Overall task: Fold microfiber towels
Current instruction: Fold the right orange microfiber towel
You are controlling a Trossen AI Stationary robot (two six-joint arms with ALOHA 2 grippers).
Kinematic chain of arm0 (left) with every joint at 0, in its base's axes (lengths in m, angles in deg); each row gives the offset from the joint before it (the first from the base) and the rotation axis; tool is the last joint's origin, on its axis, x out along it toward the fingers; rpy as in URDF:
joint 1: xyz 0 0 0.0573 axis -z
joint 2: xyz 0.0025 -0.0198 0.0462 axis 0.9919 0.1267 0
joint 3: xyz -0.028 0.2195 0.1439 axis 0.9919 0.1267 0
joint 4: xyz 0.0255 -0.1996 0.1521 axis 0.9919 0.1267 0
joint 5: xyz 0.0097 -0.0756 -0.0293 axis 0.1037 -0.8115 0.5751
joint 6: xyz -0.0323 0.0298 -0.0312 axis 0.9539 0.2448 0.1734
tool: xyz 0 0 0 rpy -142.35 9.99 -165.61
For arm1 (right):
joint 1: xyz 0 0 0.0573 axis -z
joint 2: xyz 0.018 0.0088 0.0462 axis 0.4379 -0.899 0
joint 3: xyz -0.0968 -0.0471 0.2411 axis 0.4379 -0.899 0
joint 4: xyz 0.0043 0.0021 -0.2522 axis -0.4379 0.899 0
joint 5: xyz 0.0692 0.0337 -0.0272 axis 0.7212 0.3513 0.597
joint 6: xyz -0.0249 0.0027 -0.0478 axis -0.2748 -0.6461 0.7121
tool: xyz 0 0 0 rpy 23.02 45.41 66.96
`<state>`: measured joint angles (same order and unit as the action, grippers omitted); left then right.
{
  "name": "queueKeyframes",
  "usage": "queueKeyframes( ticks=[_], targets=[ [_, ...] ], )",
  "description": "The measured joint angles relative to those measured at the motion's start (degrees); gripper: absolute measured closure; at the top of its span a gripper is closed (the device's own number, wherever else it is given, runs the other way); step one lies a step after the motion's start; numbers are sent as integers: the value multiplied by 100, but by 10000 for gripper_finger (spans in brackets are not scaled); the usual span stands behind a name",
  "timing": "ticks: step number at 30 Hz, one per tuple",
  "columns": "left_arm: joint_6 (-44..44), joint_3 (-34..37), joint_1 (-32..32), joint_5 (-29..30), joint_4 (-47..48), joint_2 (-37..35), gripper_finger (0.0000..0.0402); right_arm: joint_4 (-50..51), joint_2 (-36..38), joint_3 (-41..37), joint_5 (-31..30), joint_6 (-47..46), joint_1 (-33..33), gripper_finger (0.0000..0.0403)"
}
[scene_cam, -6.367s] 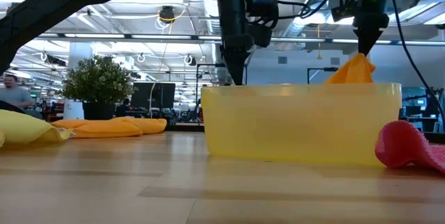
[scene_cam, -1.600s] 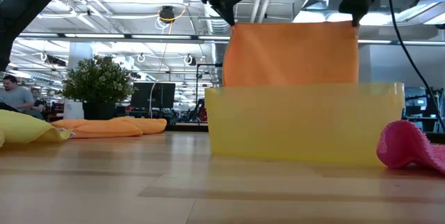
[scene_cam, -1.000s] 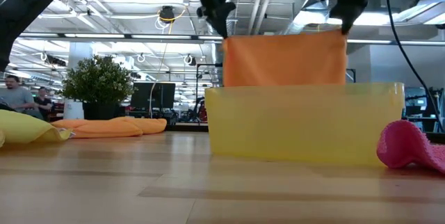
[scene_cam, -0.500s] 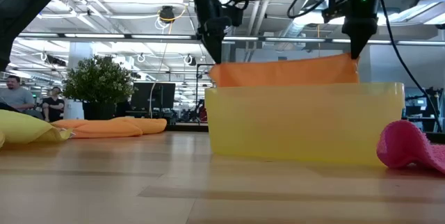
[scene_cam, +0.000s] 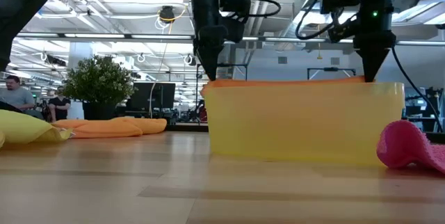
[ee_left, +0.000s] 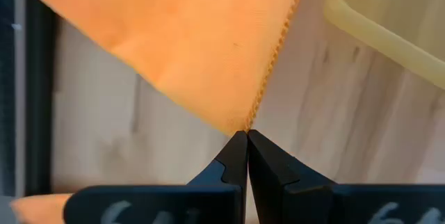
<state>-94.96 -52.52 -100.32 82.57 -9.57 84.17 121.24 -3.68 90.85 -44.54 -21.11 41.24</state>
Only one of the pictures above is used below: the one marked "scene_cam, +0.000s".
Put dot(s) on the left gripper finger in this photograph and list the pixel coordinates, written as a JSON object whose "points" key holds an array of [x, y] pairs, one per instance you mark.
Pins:
{"points": [[211, 62]]}

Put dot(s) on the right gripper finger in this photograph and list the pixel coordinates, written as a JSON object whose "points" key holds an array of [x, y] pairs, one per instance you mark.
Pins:
{"points": [[372, 64]]}

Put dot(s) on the orange microfiber towel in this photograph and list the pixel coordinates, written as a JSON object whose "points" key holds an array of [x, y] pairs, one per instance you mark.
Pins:
{"points": [[278, 82], [104, 128]]}

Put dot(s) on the yellow translucent plastic bin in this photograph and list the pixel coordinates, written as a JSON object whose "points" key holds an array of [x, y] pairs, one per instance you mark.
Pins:
{"points": [[313, 130]]}

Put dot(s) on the pink microfiber towel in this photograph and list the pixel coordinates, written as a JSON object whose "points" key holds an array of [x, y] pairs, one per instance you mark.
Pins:
{"points": [[403, 147]]}

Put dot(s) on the yellow microfiber towel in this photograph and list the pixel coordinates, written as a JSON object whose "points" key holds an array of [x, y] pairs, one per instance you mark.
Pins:
{"points": [[24, 128]]}

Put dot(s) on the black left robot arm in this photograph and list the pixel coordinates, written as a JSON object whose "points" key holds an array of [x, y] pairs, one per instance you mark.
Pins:
{"points": [[21, 5]]}

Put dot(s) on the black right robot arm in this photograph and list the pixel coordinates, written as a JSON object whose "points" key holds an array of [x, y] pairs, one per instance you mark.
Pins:
{"points": [[377, 1]]}

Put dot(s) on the green potted plant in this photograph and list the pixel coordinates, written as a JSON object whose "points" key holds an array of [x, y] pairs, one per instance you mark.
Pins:
{"points": [[97, 81]]}

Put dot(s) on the person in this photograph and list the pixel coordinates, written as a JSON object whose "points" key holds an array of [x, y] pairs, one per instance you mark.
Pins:
{"points": [[19, 97], [60, 107]]}

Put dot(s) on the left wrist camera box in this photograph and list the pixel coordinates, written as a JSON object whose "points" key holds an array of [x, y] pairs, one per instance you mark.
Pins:
{"points": [[233, 29]]}

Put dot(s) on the black metal station frame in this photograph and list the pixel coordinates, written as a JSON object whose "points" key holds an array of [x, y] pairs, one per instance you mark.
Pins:
{"points": [[330, 69], [236, 65]]}

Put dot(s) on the black aluminium table frame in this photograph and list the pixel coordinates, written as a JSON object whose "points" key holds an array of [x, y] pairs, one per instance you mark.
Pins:
{"points": [[187, 127]]}

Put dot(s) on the slanted silver air duct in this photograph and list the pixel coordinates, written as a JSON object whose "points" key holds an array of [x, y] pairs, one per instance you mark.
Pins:
{"points": [[288, 31]]}

